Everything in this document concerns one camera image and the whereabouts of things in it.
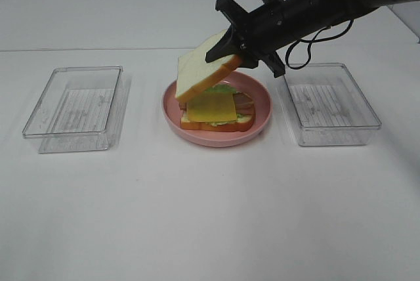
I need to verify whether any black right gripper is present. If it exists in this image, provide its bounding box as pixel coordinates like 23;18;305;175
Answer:
205;0;346;78

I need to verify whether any bacon strip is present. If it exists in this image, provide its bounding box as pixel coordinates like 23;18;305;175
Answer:
236;106;255;116
178;93;253;112

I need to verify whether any bread slice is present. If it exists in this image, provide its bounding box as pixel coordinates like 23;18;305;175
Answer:
180;111;256;132
175;30;242;103

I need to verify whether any green lettuce leaf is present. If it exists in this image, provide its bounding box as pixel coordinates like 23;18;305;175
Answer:
203;84;252;127

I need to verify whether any yellow cheese slice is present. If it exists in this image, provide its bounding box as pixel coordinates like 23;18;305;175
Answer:
186;92;236;122

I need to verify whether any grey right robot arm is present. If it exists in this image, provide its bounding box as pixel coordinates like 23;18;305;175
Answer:
205;0;418;77

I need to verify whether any pink round plate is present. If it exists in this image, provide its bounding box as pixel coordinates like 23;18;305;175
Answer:
162;72;272;148

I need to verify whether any clear right bread container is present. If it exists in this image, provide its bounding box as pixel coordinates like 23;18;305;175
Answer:
278;62;382;146

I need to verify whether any clear left ingredient container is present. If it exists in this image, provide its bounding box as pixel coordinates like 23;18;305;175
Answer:
22;66;125;154

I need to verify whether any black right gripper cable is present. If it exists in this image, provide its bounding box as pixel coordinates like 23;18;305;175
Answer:
284;18;355;71

